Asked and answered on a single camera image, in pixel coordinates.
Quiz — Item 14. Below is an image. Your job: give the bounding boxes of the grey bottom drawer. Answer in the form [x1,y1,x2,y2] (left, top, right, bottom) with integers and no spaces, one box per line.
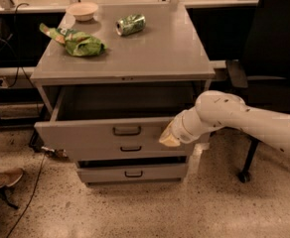
[77,164,188,183]

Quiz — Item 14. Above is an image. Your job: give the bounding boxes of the grey top drawer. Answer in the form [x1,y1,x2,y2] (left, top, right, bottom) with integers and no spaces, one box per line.
[35,81,203,150]

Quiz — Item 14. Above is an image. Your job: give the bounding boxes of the grey metal drawer cabinet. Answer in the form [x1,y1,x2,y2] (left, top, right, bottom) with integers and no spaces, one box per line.
[31,4,215,171]

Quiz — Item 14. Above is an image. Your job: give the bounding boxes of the black top drawer handle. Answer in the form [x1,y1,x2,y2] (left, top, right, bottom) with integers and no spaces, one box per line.
[112,126,142,137]

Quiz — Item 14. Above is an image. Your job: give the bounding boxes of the grey drawer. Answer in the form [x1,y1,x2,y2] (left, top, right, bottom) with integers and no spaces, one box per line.
[66,143,194,162]
[77,164,188,183]
[35,81,203,150]

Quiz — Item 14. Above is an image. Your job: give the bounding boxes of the white wall power outlet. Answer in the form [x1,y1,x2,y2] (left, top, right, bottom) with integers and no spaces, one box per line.
[0,77,8,88]

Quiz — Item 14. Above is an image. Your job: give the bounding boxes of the black bottom drawer handle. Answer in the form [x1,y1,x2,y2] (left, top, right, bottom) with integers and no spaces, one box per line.
[124,171,143,179]

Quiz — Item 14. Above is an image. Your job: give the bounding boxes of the green chip bag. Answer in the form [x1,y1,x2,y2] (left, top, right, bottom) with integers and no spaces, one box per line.
[39,23,106,57]

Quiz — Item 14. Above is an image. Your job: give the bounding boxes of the brown shoe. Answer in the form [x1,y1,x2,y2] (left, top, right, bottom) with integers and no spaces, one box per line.
[0,168,24,188]

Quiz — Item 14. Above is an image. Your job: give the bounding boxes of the grey middle drawer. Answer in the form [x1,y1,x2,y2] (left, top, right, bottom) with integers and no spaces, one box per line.
[66,143,194,162]

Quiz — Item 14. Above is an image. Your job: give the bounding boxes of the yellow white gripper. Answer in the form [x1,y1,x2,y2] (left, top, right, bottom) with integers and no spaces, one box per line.
[159,113,199,147]

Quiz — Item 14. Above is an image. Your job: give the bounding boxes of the black office chair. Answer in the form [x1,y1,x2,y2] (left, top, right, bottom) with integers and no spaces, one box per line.
[226,0,290,182]

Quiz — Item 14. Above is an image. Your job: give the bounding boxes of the green soda can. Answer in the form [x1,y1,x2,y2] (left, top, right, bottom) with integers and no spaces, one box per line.
[115,14,146,36]

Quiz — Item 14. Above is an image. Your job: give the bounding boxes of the black power cable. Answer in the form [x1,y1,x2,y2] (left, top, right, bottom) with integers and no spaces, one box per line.
[0,2,49,238]

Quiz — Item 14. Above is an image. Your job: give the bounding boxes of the black drawer handle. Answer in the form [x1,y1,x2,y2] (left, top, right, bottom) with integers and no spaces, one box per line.
[124,171,143,179]
[112,126,142,137]
[120,146,142,152]

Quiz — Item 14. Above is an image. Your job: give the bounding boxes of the black middle drawer handle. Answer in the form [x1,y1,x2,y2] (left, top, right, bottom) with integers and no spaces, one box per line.
[120,146,142,152]

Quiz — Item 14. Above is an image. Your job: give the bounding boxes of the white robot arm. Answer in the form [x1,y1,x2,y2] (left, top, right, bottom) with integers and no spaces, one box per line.
[159,90,290,156]

